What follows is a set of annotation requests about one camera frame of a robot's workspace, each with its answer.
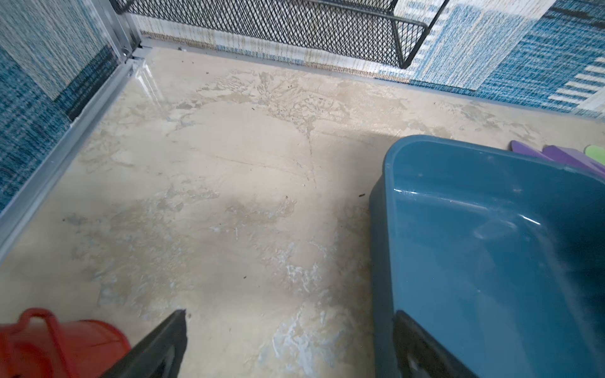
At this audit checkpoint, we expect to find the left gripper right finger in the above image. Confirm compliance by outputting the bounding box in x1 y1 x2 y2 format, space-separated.
393 310 477 378

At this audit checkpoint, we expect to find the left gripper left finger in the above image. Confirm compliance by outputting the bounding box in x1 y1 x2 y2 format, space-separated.
102 310 187 378

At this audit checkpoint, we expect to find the purple shovel pink handle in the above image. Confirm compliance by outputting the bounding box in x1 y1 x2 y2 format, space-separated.
509 140 552 162
542 145 604 177

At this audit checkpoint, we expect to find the green shovel wooden handle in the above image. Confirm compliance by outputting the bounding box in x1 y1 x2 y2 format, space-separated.
584 145 605 165

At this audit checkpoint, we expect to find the teal plastic storage box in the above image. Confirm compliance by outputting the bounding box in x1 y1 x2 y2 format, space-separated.
370 135 604 377

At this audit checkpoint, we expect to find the red pencil holder cup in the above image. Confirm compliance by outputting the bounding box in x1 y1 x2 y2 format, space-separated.
1 308 132 377

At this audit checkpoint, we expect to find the black wire shelf rack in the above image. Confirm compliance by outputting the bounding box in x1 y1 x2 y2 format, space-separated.
110 1 436 69

